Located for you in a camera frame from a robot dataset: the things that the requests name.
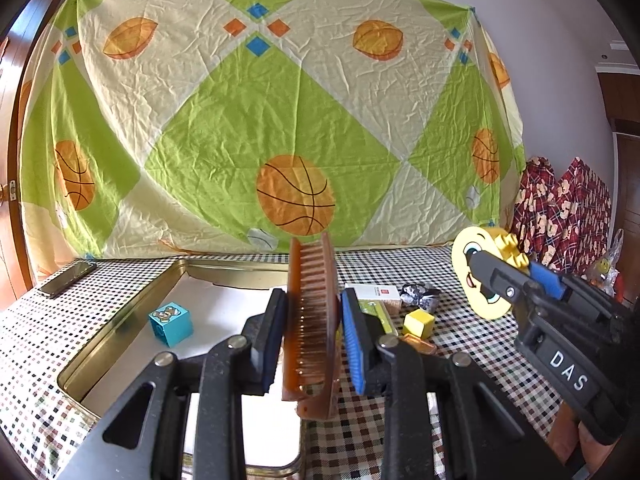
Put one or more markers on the white box with red label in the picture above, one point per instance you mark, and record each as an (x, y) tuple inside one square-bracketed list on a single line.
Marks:
[(375, 293)]

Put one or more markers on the red bear print cloth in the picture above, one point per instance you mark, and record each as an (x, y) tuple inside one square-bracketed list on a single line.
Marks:
[(560, 210)]

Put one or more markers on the white green packet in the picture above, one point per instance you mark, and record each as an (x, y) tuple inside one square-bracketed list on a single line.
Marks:
[(381, 316)]

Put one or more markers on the person's right hand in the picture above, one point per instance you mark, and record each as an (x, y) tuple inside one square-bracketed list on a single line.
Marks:
[(567, 432)]

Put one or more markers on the blue bear toy block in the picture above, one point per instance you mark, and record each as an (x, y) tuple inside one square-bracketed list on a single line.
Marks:
[(171, 324)]

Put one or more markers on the brown wooden door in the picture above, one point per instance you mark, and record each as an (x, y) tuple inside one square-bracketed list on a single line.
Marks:
[(20, 85)]

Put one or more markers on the basketball print bed sheet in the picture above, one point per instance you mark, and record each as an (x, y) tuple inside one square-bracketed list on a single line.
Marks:
[(280, 110)]

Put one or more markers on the smiley toy in plastic bag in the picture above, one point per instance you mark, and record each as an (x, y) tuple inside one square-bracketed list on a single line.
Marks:
[(605, 265)]

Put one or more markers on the brown flat object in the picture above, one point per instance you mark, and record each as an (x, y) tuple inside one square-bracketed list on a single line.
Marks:
[(419, 345)]

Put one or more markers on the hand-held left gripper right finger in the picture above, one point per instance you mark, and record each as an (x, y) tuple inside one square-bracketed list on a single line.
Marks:
[(353, 342)]

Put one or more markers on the black smartphone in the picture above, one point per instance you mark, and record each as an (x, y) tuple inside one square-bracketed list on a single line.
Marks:
[(66, 280)]

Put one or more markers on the brown wooden cabinet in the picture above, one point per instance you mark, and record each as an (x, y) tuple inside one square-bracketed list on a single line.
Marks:
[(622, 160)]

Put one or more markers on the yellow face toy block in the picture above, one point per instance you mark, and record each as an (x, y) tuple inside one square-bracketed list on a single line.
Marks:
[(477, 265)]

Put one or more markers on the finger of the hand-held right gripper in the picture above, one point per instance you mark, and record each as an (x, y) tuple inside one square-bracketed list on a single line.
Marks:
[(500, 277), (549, 280)]

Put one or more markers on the yellow sponge block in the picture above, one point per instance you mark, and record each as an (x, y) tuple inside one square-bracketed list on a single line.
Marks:
[(419, 324)]

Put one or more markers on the gold metal tin tray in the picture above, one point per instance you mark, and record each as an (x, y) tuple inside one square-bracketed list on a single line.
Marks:
[(212, 300)]

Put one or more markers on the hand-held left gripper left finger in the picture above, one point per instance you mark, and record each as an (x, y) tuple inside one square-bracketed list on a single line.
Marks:
[(272, 342)]

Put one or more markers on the checkered tablecloth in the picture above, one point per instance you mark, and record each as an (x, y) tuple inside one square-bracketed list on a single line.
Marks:
[(480, 410)]

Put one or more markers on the crumpled silver foil wrapper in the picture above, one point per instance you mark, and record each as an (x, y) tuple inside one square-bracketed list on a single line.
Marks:
[(420, 297)]

